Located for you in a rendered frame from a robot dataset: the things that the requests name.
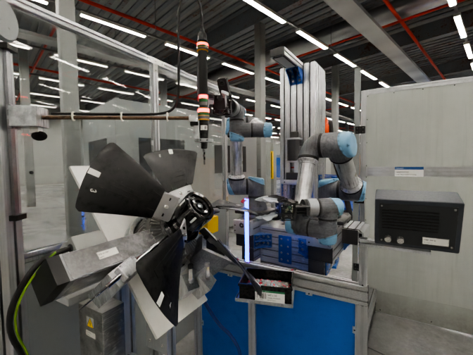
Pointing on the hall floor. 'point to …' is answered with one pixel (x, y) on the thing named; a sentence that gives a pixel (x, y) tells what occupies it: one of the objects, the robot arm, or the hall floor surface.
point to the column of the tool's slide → (10, 234)
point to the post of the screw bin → (252, 329)
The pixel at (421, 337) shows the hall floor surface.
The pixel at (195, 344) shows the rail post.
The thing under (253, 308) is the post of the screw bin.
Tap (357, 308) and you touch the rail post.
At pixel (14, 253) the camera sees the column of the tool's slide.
